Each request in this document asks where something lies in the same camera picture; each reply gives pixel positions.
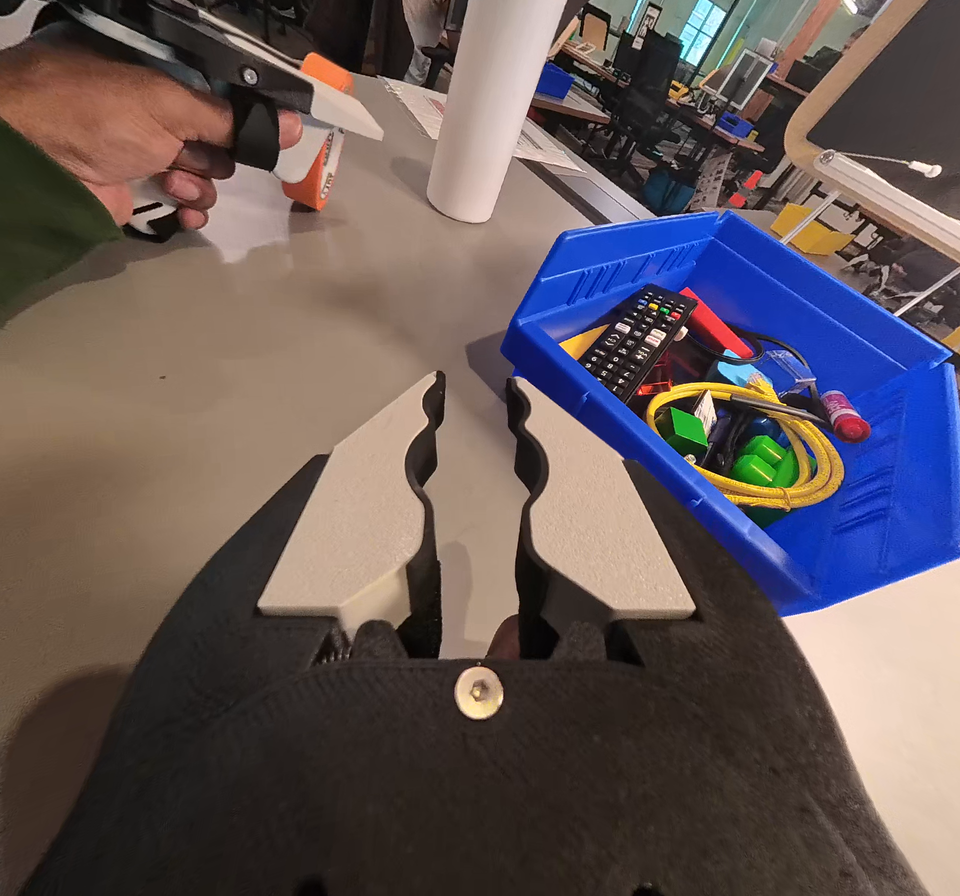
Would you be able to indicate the person's left forearm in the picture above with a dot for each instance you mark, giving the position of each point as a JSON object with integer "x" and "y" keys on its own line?
{"x": 38, "y": 207}

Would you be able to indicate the small blue tray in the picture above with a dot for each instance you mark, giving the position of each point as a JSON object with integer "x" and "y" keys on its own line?
{"x": 555, "y": 81}

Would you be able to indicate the orange tape roll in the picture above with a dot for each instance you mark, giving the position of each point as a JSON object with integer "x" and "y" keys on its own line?
{"x": 315, "y": 184}

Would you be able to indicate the white squeeze bottle black cap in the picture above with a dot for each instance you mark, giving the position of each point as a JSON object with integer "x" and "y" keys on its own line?
{"x": 495, "y": 72}

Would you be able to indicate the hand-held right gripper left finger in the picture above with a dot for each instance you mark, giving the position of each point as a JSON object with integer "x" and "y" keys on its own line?
{"x": 353, "y": 536}

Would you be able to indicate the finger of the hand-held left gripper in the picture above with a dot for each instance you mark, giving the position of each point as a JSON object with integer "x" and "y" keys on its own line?
{"x": 338, "y": 112}

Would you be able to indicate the person's left hand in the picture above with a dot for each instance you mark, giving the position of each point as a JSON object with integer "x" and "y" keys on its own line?
{"x": 120, "y": 124}

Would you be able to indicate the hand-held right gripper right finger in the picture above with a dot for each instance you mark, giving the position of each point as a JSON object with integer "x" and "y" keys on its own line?
{"x": 608, "y": 536}

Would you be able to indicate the blue plastic part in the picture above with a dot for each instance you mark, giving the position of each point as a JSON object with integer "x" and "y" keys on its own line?
{"x": 773, "y": 376}

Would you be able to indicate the blue plastic bin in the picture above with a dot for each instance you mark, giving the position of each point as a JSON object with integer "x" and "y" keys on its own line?
{"x": 885, "y": 521}

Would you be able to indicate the black remote control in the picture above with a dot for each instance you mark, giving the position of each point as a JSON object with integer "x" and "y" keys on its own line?
{"x": 638, "y": 342}

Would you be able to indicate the yellow plastic tool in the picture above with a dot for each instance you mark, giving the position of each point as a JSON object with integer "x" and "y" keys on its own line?
{"x": 582, "y": 342}

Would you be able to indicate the red marker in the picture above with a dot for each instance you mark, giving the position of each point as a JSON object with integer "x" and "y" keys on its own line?
{"x": 843, "y": 417}

